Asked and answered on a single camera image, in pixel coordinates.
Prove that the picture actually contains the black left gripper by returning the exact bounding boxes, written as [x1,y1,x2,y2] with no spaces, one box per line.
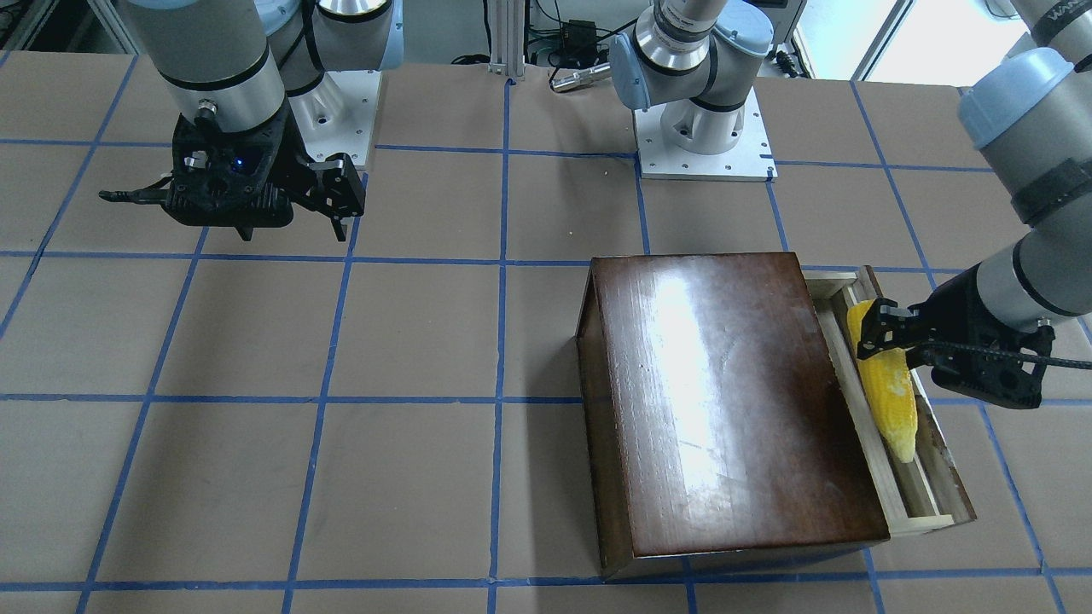
[857,268,1089,409]

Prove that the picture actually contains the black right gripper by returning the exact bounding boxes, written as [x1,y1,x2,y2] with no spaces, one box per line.
[98,107,366,243]

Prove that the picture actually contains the yellow toy corn cob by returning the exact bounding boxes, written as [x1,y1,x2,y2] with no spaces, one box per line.
[845,299,919,464]

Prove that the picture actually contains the wooden drawer with white handle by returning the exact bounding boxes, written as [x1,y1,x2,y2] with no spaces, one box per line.
[804,267,978,538]

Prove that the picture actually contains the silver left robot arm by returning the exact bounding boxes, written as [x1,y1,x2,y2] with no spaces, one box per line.
[608,1,1091,409]

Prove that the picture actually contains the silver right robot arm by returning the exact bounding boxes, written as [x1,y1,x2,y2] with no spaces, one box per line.
[99,1,404,241]

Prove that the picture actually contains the dark brown wooden drawer box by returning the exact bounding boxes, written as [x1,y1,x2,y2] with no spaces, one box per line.
[575,252,891,580]

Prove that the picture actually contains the black power adapter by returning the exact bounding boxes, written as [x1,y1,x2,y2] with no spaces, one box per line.
[559,19,598,55]

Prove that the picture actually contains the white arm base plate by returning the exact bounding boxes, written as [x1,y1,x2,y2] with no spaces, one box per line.
[633,88,779,182]
[288,71,385,172]

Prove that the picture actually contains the aluminium frame post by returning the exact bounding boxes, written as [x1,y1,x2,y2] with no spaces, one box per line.
[485,0,529,84]

